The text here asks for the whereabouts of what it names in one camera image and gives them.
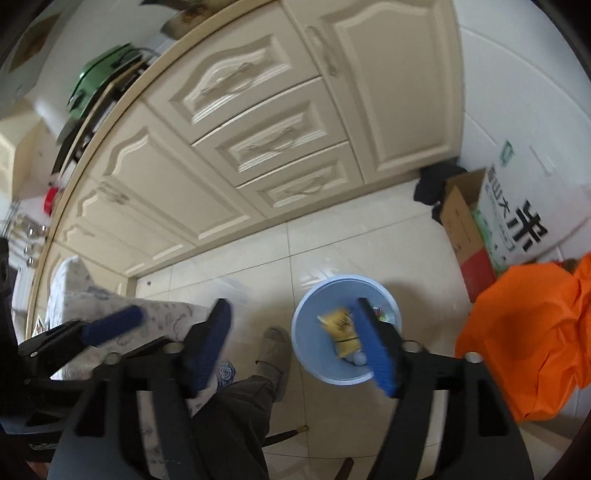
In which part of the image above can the metal dish rack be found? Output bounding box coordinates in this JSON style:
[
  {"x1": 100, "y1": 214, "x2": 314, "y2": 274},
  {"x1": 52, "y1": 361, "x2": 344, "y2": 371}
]
[{"x1": 0, "y1": 203, "x2": 49, "y2": 268}]

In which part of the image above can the dark wok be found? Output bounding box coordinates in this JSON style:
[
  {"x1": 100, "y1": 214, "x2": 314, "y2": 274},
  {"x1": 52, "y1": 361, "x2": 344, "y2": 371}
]
[{"x1": 161, "y1": 0, "x2": 222, "y2": 38}]

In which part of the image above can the table with patterned tablecloth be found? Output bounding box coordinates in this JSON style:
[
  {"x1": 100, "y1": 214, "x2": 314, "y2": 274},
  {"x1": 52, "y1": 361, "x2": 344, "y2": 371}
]
[{"x1": 46, "y1": 256, "x2": 241, "y2": 480}]

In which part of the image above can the brown cardboard box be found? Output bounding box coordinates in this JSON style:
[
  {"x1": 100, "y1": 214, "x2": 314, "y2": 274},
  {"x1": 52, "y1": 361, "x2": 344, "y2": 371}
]
[{"x1": 438, "y1": 167, "x2": 497, "y2": 303}]

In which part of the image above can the dark cloth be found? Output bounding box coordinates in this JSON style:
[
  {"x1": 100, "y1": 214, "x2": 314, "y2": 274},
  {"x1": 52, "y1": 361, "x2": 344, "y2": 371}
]
[{"x1": 413, "y1": 159, "x2": 467, "y2": 222}]

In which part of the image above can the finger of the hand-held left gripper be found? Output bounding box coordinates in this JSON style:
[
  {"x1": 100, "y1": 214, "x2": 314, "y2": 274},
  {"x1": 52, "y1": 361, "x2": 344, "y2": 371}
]
[{"x1": 18, "y1": 305, "x2": 144, "y2": 374}]

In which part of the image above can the cream kitchen cabinet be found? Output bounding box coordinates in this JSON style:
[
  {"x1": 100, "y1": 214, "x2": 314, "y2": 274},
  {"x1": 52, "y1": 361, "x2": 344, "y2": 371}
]
[{"x1": 25, "y1": 0, "x2": 465, "y2": 324}]

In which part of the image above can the light blue plastic bin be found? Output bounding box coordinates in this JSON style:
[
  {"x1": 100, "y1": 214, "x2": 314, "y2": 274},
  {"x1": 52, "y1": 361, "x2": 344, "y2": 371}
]
[{"x1": 291, "y1": 274, "x2": 400, "y2": 386}]

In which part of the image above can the person's dark trouser leg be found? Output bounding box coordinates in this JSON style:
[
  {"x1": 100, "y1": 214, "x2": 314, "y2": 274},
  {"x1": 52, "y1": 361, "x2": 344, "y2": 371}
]
[{"x1": 191, "y1": 375, "x2": 273, "y2": 480}]

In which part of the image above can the yellow snack packet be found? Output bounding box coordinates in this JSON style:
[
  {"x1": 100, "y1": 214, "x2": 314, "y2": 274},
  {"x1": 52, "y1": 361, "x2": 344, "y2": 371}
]
[{"x1": 318, "y1": 308, "x2": 365, "y2": 361}]

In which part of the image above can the green electric pot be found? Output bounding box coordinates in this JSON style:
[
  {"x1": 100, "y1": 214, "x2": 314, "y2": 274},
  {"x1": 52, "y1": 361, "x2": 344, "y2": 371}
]
[{"x1": 67, "y1": 44, "x2": 144, "y2": 116}]

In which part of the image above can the white printed rice sack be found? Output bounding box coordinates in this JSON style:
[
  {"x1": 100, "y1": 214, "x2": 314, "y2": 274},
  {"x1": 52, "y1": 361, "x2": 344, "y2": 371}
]
[{"x1": 475, "y1": 143, "x2": 591, "y2": 278}]

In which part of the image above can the range hood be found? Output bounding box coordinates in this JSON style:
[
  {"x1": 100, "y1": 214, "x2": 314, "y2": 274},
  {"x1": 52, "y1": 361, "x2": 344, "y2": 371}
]
[{"x1": 0, "y1": 0, "x2": 70, "y2": 121}]

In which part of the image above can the black chair leg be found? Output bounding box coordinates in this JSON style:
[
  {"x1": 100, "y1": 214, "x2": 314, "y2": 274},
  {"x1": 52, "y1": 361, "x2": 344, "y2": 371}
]
[{"x1": 263, "y1": 427, "x2": 308, "y2": 448}]

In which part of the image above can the orange plastic bag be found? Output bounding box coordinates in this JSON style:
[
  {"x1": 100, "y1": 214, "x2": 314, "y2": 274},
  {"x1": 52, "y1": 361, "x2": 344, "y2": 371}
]
[{"x1": 455, "y1": 253, "x2": 591, "y2": 423}]

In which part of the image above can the black cooktop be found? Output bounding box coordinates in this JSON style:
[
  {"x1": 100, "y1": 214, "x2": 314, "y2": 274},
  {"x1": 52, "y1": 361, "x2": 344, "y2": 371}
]
[{"x1": 51, "y1": 60, "x2": 153, "y2": 174}]

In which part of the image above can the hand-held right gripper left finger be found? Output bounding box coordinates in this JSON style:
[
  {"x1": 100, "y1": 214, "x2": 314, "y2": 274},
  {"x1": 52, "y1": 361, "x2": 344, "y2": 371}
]
[{"x1": 48, "y1": 298, "x2": 234, "y2": 480}]

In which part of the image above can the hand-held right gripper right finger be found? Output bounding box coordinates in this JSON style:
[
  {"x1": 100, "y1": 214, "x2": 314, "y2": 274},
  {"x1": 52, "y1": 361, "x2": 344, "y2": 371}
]
[{"x1": 353, "y1": 298, "x2": 536, "y2": 480}]

